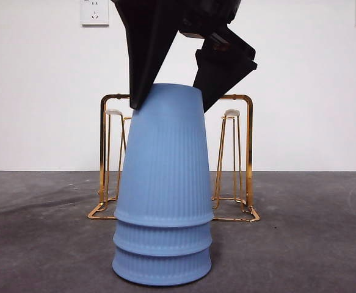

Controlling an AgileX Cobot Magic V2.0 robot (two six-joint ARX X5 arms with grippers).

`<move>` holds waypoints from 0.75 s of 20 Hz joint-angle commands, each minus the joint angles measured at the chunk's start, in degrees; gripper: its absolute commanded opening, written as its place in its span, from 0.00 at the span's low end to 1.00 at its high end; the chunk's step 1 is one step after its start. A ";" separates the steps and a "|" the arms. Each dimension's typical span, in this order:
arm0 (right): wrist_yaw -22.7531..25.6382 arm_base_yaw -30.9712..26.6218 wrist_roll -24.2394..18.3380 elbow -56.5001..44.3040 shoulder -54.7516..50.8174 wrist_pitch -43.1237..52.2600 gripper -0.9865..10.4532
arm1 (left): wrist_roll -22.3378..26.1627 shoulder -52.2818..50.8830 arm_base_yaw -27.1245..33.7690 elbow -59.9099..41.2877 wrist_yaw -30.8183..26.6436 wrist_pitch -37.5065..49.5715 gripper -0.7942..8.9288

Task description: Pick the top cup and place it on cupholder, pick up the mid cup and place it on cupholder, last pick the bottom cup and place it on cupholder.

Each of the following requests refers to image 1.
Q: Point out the blue ribbed plastic cup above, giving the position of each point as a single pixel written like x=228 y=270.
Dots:
x=162 y=267
x=162 y=236
x=165 y=158

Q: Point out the white wall socket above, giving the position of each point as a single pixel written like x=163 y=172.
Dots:
x=94 y=12

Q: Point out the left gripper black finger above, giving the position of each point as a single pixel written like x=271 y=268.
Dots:
x=144 y=52
x=223 y=70

